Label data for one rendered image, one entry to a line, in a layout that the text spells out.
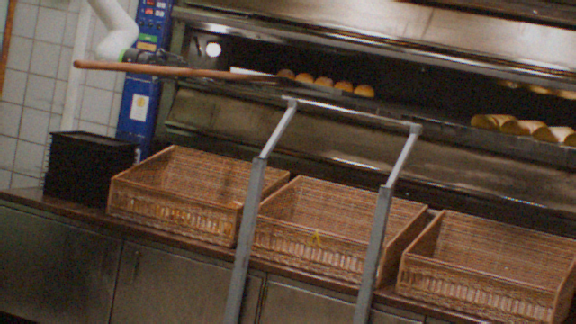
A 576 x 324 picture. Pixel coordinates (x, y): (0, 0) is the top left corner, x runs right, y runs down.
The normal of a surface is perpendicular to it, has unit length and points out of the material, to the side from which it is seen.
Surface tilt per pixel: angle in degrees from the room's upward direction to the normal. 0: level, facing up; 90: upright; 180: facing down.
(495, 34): 70
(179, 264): 90
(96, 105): 90
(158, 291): 90
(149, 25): 90
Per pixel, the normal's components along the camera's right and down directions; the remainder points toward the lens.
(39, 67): -0.38, 0.03
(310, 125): -0.29, -0.31
